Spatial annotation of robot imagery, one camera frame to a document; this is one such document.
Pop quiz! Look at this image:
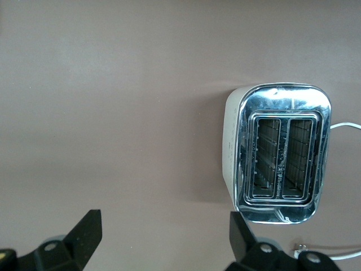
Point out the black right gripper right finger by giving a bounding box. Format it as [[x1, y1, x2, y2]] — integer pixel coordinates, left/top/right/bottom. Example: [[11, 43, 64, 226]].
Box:
[[227, 211, 344, 271]]

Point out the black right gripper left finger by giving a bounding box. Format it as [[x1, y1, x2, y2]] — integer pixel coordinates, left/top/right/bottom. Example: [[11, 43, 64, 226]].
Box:
[[16, 209, 102, 271]]

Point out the white chrome two-slot toaster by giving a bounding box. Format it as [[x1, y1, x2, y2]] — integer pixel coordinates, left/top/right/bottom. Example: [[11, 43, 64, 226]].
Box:
[[222, 82, 332, 226]]

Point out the white toaster power cord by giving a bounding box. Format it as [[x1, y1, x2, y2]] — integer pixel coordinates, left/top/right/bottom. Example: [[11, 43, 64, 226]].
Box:
[[292, 121, 361, 260]]

